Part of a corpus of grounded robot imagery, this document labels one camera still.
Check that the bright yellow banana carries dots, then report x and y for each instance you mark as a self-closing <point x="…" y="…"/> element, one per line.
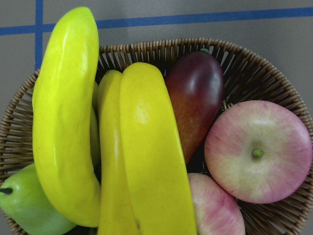
<point x="62" y="105"/>

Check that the yellow banana in basket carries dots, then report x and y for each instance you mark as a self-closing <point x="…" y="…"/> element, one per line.
<point x="153" y="154"/>

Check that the brown wicker basket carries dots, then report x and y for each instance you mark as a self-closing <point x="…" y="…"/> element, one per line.
<point x="247" y="76"/>

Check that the red mango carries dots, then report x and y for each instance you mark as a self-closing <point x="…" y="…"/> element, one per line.
<point x="195" y="84"/>

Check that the thin yellow banana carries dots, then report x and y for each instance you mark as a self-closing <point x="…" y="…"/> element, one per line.
<point x="116" y="209"/>

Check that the pink apple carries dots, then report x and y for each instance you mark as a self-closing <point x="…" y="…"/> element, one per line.
<point x="216" y="211"/>
<point x="258" y="151"/>

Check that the brown paper table cover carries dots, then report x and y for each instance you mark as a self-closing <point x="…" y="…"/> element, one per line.
<point x="279" y="30"/>

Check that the green pear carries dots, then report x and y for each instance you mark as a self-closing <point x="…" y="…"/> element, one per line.
<point x="23" y="199"/>

